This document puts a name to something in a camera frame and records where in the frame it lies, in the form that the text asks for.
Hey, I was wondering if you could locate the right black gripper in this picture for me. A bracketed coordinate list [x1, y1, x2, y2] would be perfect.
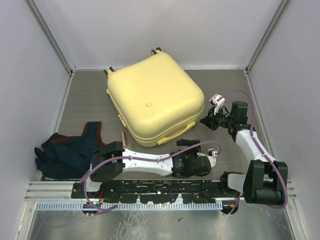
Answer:
[200, 105, 234, 131]

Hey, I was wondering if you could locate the yellow hard-shell suitcase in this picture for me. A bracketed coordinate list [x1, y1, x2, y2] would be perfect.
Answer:
[104, 47, 205, 147]

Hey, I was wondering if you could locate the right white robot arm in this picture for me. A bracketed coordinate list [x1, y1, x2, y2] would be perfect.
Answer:
[200, 98, 288, 209]

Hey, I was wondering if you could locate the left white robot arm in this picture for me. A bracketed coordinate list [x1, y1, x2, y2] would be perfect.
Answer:
[71, 139, 218, 199]

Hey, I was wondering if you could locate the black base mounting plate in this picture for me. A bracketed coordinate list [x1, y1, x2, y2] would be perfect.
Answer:
[86, 179, 240, 204]

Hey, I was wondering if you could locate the brown lipstick tube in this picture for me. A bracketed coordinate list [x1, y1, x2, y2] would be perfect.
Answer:
[121, 131, 127, 147]

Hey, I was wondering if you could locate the dark navy maroon garment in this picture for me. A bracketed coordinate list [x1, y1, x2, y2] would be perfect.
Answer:
[34, 121, 104, 180]

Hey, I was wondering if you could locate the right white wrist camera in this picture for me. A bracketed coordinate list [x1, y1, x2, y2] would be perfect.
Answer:
[209, 94, 225, 115]

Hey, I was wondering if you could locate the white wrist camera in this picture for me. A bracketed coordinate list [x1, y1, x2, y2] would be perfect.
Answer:
[197, 148, 218, 168]
[209, 94, 225, 115]

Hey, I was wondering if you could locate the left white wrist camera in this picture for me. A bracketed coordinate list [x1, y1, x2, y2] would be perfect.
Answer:
[197, 148, 218, 168]

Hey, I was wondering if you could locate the aluminium rail frame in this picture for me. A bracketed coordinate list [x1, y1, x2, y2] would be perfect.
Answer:
[23, 181, 298, 202]

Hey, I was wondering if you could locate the grey slotted cable duct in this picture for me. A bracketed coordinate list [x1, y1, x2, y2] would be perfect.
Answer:
[35, 200, 223, 211]

